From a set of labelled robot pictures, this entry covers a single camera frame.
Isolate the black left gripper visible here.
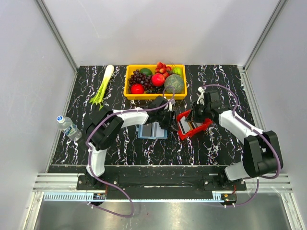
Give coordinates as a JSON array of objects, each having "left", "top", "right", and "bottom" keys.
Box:
[{"left": 156, "top": 109, "right": 179, "bottom": 132}]

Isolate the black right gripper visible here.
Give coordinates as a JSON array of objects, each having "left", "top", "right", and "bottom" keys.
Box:
[{"left": 185, "top": 102, "right": 210, "bottom": 123}]

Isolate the red plastic card tray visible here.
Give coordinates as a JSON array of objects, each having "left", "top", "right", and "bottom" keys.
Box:
[{"left": 177, "top": 110, "right": 213, "bottom": 140}]

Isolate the blue leather card holder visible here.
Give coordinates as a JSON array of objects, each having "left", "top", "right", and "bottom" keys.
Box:
[{"left": 136, "top": 122, "right": 167, "bottom": 139}]

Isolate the black VIP card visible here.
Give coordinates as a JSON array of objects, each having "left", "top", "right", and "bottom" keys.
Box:
[{"left": 142, "top": 124, "right": 152, "bottom": 138}]

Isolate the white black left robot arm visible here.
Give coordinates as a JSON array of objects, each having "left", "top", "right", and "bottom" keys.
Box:
[{"left": 85, "top": 96, "right": 175, "bottom": 189}]

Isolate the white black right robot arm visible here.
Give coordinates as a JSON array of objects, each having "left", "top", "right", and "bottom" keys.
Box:
[{"left": 187, "top": 87, "right": 283, "bottom": 190}]

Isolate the dark blueberry cluster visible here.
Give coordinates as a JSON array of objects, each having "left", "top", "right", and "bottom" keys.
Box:
[{"left": 146, "top": 86, "right": 164, "bottom": 94}]

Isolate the green netted melon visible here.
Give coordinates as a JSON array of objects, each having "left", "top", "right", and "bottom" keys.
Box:
[{"left": 164, "top": 74, "right": 184, "bottom": 94}]

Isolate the red pomegranate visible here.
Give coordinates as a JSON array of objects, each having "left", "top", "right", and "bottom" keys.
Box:
[{"left": 151, "top": 73, "right": 165, "bottom": 87}]

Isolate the red tomato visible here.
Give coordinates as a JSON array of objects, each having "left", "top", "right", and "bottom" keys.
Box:
[{"left": 130, "top": 84, "right": 144, "bottom": 94}]

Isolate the dark purple grape bunch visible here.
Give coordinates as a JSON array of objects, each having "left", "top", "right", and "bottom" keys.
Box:
[{"left": 128, "top": 69, "right": 153, "bottom": 93}]

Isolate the dark green avocado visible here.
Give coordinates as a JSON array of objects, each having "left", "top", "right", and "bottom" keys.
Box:
[{"left": 140, "top": 68, "right": 153, "bottom": 76}]

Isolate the red lychee cluster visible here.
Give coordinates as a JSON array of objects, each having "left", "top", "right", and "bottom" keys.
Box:
[{"left": 155, "top": 62, "right": 172, "bottom": 74}]

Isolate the yellow plastic fruit bin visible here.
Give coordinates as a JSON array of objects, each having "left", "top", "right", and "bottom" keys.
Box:
[{"left": 123, "top": 64, "right": 188, "bottom": 100}]

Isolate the green white celery stalk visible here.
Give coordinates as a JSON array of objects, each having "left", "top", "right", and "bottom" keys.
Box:
[{"left": 90, "top": 65, "right": 115, "bottom": 110}]

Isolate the clear plastic water bottle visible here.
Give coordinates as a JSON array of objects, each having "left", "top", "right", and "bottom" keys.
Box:
[{"left": 57, "top": 115, "right": 82, "bottom": 142}]

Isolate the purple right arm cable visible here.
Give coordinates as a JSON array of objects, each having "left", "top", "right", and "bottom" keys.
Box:
[{"left": 197, "top": 84, "right": 283, "bottom": 208}]

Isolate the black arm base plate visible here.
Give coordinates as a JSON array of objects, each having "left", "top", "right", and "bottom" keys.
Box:
[{"left": 76, "top": 174, "right": 247, "bottom": 191}]

